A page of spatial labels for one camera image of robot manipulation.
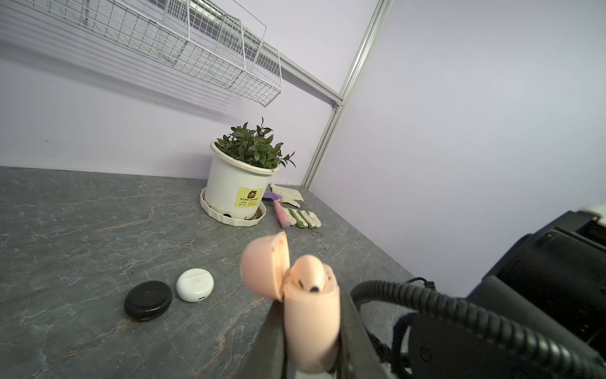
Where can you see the purple pink garden trowel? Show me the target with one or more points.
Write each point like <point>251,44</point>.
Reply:
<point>280,211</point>

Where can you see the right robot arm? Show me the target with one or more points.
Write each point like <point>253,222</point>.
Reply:
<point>538,313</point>

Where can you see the potted green plant white pot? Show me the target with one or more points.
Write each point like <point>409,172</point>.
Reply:
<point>242,165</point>

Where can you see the long white wire basket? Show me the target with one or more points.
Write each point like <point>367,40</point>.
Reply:
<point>196,38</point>

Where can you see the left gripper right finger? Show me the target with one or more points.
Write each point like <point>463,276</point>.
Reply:
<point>357,357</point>

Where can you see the black earbud charging case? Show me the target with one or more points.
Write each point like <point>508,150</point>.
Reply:
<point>148,300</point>

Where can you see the white plant saucer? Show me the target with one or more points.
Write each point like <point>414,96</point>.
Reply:
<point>226,219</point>

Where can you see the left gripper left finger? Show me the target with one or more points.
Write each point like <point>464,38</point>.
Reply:
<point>268,357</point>

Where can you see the white earbud charging case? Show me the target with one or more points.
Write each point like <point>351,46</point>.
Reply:
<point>195,285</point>

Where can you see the pink earbud charging case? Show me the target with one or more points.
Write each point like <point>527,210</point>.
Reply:
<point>311,320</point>

